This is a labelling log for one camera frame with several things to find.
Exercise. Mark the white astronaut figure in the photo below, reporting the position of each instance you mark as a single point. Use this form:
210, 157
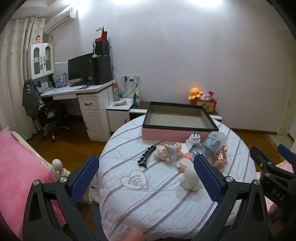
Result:
190, 179

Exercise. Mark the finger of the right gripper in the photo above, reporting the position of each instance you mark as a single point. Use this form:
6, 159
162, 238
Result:
286, 154
268, 169

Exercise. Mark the low black white cabinet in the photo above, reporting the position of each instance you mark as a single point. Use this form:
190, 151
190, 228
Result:
119, 115

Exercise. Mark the yellow snack bag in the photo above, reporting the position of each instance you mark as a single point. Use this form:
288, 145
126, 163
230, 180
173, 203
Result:
136, 98

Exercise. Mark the pink black storage box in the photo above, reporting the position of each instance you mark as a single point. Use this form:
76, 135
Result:
173, 122

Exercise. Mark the beige curtain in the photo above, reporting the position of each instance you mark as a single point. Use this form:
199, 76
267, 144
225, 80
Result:
16, 37

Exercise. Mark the red toy storage bin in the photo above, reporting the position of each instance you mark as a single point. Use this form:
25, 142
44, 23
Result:
208, 105

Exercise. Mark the striped white table cloth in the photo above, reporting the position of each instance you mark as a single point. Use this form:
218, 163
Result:
149, 198

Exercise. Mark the rose gold cup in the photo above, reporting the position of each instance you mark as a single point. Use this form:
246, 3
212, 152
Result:
220, 160

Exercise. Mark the white plug night light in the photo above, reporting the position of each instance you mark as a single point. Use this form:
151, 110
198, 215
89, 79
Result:
192, 140

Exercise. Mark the white air conditioner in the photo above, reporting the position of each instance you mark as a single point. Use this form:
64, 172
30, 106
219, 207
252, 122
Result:
64, 17

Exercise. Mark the pink bed blanket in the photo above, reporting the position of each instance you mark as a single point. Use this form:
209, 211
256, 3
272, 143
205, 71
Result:
19, 168

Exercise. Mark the white glass door cabinet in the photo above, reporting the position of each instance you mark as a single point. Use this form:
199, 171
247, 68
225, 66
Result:
40, 60

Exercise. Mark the wall power strip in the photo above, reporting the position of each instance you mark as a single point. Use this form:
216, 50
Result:
134, 78

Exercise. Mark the black speaker box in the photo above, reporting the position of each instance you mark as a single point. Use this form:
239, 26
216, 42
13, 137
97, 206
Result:
102, 48

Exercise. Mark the black office chair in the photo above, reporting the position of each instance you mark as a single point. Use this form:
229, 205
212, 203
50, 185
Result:
52, 117

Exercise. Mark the black hair clip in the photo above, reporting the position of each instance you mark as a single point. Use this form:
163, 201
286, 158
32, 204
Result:
142, 162

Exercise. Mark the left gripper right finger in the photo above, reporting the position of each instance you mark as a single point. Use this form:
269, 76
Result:
241, 212

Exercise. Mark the white computer desk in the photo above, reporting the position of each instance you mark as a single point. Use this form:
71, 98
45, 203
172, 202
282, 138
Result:
93, 103

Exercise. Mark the white bedpost knob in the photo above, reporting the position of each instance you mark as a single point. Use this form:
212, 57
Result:
58, 166

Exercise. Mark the clear plastic wipes box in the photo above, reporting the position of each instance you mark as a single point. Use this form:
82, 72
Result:
215, 141

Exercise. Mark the pink pig doll figure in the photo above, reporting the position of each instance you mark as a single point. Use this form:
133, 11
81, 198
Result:
169, 152

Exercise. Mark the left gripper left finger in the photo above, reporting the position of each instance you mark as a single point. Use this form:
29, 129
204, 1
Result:
40, 221

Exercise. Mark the orange octopus plush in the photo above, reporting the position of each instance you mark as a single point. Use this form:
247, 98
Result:
195, 93

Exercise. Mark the black computer monitor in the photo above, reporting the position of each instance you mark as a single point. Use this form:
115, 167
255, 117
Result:
79, 68

